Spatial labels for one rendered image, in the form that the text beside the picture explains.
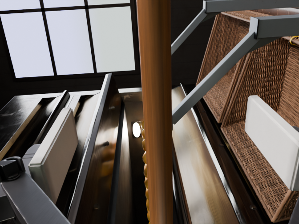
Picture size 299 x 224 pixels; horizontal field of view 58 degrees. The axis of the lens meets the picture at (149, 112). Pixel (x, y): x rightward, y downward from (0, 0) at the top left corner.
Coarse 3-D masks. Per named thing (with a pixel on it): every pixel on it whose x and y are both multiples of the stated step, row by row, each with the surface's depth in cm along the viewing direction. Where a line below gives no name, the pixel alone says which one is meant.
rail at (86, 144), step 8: (104, 80) 165; (104, 88) 153; (96, 112) 125; (88, 136) 107; (88, 144) 101; (80, 160) 93; (80, 168) 89; (72, 184) 82; (72, 192) 79; (72, 200) 76
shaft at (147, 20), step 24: (144, 0) 22; (168, 0) 23; (144, 24) 23; (168, 24) 24; (144, 48) 24; (168, 48) 25; (144, 72) 25; (168, 72) 26; (144, 96) 27; (168, 96) 27; (144, 120) 28; (168, 120) 28; (168, 144) 29; (168, 168) 30; (168, 192) 32; (168, 216) 33
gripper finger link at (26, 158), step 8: (40, 144) 17; (32, 152) 16; (24, 160) 15; (0, 184) 13; (0, 192) 13; (0, 200) 13; (8, 200) 13; (0, 208) 13; (8, 208) 13; (0, 216) 13; (8, 216) 13
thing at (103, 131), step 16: (112, 80) 169; (112, 96) 156; (112, 112) 145; (96, 128) 111; (112, 128) 135; (96, 144) 102; (112, 144) 127; (96, 160) 98; (112, 160) 119; (80, 176) 85; (96, 176) 93; (112, 176) 113; (80, 192) 78; (96, 192) 89; (80, 208) 74
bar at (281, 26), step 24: (216, 0) 101; (240, 0) 100; (264, 0) 101; (288, 0) 101; (192, 24) 104; (264, 24) 58; (288, 24) 58; (240, 48) 61; (216, 72) 63; (192, 96) 65
